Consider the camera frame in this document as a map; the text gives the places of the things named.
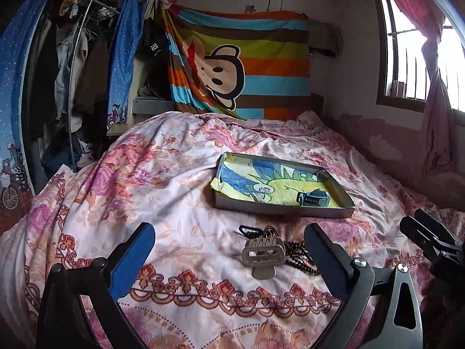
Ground black bead necklace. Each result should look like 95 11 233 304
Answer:
281 239 321 276

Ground blue digital watch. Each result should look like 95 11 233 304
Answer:
296 188 330 207

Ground keyring with red charm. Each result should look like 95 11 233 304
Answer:
239 225 279 240

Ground pink window curtain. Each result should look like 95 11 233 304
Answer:
394 0 455 173

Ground floral pink bed quilt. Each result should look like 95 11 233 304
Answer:
1 112 464 348

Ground blue dotted wardrobe curtain left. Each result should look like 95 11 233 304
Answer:
1 0 47 213

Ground blue dotted wardrobe curtain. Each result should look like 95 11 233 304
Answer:
1 0 47 213
106 0 146 130

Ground barred window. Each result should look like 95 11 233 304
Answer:
374 0 464 113

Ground grey tray with drawing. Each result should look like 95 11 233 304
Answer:
210 152 355 219

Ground hanging clothes in wardrobe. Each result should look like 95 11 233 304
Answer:
21 0 119 180

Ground striped monkey blanket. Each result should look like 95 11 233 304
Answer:
160 5 313 120

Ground black cap hanging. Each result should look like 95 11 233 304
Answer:
138 24 169 58

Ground blue dotted wardrobe curtain right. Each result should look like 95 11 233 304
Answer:
106 0 146 130

